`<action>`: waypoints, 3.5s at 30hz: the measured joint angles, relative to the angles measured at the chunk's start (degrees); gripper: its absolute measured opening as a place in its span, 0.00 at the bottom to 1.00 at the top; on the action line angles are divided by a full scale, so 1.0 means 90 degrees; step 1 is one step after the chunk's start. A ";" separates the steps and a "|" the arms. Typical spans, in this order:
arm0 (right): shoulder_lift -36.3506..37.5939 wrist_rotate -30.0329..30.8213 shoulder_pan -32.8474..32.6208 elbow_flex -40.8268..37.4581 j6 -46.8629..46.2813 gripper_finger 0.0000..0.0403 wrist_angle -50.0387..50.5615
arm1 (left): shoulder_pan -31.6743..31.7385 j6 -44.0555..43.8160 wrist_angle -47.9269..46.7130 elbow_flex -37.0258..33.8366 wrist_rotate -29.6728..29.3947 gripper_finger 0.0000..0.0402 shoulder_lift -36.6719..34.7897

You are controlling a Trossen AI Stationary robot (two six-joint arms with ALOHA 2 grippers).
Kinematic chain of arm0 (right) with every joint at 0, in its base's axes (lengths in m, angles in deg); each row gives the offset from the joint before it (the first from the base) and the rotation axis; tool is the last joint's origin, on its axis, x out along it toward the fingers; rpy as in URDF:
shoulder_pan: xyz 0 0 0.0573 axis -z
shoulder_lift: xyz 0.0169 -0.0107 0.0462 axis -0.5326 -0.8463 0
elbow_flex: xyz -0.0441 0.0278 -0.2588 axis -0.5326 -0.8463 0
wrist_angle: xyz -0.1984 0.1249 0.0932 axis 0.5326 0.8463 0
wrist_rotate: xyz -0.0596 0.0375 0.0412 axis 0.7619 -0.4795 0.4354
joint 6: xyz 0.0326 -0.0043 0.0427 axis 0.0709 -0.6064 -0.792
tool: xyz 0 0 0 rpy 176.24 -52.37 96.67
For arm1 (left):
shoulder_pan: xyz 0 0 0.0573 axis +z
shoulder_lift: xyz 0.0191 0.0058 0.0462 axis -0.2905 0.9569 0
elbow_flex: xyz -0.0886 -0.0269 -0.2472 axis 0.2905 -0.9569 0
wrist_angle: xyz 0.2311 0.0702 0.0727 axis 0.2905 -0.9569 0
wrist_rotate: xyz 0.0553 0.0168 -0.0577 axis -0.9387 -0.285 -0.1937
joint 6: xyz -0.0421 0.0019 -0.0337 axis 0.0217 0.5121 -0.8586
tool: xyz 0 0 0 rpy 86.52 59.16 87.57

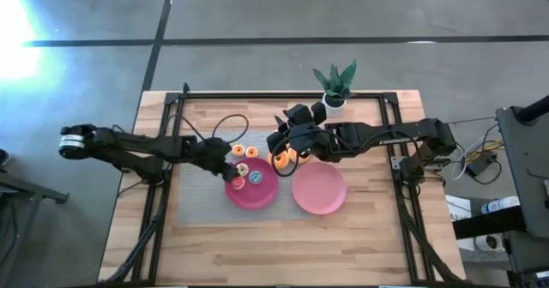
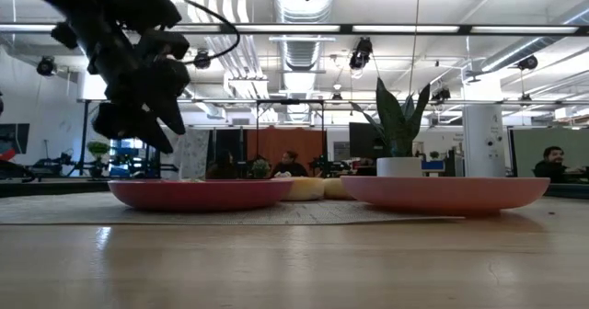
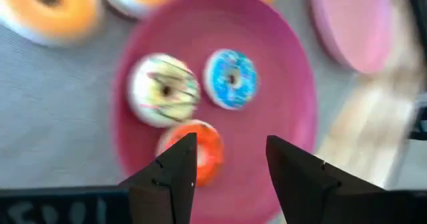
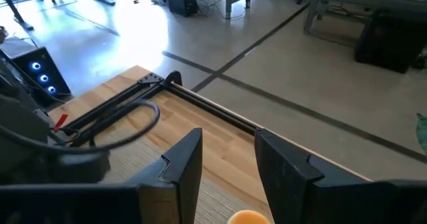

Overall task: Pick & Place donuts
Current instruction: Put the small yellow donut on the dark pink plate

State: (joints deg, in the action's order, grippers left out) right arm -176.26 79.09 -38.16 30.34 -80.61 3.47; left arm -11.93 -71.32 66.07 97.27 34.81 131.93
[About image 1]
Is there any white paper box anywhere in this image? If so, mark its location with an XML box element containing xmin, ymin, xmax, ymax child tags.
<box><xmin>445</xmin><ymin>194</ymin><xmax>473</xmax><ymax>223</ymax></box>

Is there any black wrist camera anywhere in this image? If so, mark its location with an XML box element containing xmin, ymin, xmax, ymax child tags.
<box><xmin>286</xmin><ymin>103</ymin><xmax>314</xmax><ymax>127</ymax></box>
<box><xmin>205</xmin><ymin>136</ymin><xmax>232</xmax><ymax>154</ymax></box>

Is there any white bottle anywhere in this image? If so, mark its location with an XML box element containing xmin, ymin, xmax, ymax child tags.
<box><xmin>480</xmin><ymin>195</ymin><xmax>521</xmax><ymax>215</ymax></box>

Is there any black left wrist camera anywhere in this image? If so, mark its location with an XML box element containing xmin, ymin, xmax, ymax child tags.
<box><xmin>205</xmin><ymin>136</ymin><xmax>232</xmax><ymax>154</ymax></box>

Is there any grey cart panel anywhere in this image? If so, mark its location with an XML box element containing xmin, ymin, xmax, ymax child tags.
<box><xmin>496</xmin><ymin>106</ymin><xmax>549</xmax><ymax>240</ymax></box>

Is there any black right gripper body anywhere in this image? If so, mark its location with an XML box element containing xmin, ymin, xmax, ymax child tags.
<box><xmin>266</xmin><ymin>101</ymin><xmax>329</xmax><ymax>159</ymax></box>

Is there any light pink plate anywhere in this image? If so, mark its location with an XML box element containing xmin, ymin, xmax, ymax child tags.
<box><xmin>291</xmin><ymin>161</ymin><xmax>347</xmax><ymax>216</ymax></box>

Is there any grey woven placemat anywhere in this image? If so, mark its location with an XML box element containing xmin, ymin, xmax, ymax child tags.
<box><xmin>178</xmin><ymin>129</ymin><xmax>314</xmax><ymax>227</ymax></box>

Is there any white tape roll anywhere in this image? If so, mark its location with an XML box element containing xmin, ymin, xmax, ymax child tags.
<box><xmin>474</xmin><ymin>234</ymin><xmax>503</xmax><ymax>253</ymax></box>

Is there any black power adapter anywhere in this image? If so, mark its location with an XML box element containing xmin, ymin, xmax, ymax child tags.
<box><xmin>467</xmin><ymin>151</ymin><xmax>494</xmax><ymax>176</ymax></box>

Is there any white plant pot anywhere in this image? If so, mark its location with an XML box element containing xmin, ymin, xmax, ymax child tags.
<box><xmin>321</xmin><ymin>93</ymin><xmax>347</xmax><ymax>111</ymax></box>

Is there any dark pink plate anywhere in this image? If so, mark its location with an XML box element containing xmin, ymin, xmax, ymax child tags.
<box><xmin>225</xmin><ymin>157</ymin><xmax>280</xmax><ymax>211</ymax></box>

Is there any black stand leg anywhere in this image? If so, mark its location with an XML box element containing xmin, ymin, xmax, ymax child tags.
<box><xmin>0</xmin><ymin>148</ymin><xmax>69</xmax><ymax>206</ymax></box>

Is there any black pole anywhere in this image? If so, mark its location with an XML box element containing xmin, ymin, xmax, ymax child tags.
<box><xmin>514</xmin><ymin>94</ymin><xmax>549</xmax><ymax>124</ymax></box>

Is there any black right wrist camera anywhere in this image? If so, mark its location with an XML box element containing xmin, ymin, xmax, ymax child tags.
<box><xmin>286</xmin><ymin>103</ymin><xmax>314</xmax><ymax>127</ymax></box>

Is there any black aluminium table frame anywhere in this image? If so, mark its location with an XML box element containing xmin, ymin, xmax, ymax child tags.
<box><xmin>102</xmin><ymin>81</ymin><xmax>467</xmax><ymax>287</ymax></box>

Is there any black shelf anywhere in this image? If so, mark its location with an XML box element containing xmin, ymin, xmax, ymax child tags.
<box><xmin>452</xmin><ymin>217</ymin><xmax>527</xmax><ymax>240</ymax></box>

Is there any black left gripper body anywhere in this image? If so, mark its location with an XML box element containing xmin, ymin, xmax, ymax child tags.
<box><xmin>196</xmin><ymin>148</ymin><xmax>235</xmax><ymax>173</ymax></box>

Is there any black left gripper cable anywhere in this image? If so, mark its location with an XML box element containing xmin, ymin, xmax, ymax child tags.
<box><xmin>212</xmin><ymin>113</ymin><xmax>250</xmax><ymax>144</ymax></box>

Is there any yellow cable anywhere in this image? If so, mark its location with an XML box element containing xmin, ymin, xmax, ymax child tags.
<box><xmin>465</xmin><ymin>140</ymin><xmax>505</xmax><ymax>163</ymax></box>

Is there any green snake plant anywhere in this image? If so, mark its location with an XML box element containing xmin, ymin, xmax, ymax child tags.
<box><xmin>311</xmin><ymin>59</ymin><xmax>358</xmax><ymax>100</ymax></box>

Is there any white cable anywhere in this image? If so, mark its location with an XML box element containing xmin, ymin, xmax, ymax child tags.
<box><xmin>449</xmin><ymin>131</ymin><xmax>503</xmax><ymax>182</ymax></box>

